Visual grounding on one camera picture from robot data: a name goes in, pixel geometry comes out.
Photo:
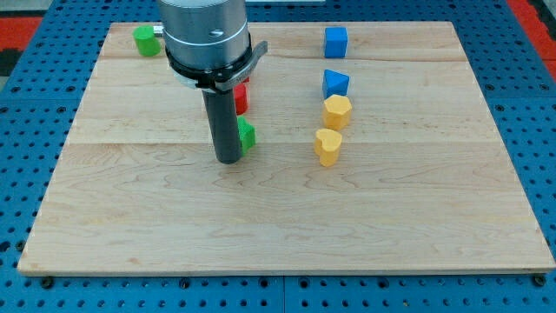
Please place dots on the green cylinder block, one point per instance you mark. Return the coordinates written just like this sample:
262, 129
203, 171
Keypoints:
146, 42

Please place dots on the yellow heart block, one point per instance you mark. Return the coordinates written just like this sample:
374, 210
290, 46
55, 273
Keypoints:
327, 146

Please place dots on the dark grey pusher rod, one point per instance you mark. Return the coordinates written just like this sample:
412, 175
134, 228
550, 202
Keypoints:
223, 125

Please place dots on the green star block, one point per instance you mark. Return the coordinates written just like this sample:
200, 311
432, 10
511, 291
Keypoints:
246, 133

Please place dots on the yellow hexagon block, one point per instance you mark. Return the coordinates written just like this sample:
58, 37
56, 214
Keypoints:
337, 111

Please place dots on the blue cube block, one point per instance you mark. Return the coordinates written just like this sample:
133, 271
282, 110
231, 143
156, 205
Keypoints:
335, 42

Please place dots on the wooden board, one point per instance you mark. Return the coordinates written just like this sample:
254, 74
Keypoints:
423, 184

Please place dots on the red block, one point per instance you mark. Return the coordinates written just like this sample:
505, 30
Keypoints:
241, 97

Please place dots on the blue triangle block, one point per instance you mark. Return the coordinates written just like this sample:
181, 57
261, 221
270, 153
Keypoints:
334, 83

